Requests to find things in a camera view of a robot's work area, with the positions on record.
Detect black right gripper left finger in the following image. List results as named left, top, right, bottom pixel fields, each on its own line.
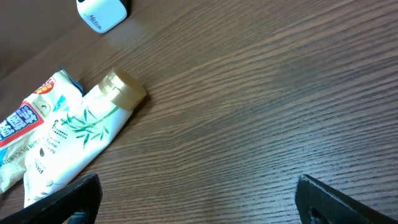
left=1, top=173, right=103, bottom=224

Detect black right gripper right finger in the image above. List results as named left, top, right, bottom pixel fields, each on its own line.
left=295, top=174, right=397, bottom=224

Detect white tube with gold cap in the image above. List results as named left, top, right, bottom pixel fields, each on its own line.
left=23, top=68, right=147, bottom=207

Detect cream snack bag blue edges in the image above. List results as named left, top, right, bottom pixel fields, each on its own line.
left=1, top=68, right=83, bottom=194

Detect white barcode scanner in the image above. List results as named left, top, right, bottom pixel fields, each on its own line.
left=75, top=0, right=132, bottom=34

